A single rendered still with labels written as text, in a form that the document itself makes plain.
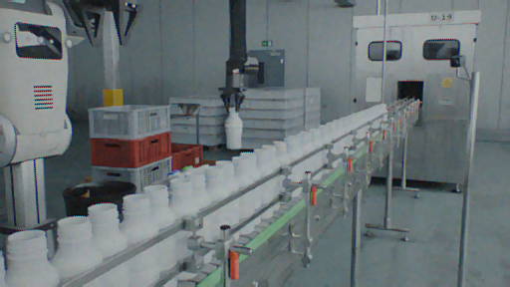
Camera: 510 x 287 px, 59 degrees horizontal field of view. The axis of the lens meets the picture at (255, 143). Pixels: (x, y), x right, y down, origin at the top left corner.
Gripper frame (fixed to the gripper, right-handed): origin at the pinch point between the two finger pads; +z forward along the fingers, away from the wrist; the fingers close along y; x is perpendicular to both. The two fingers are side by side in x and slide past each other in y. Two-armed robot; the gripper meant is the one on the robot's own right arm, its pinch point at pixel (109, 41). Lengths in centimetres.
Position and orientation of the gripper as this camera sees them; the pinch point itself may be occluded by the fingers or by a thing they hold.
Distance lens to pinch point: 86.0
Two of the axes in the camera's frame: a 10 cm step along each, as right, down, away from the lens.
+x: 3.9, -1.2, 9.1
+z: -0.1, 9.9, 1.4
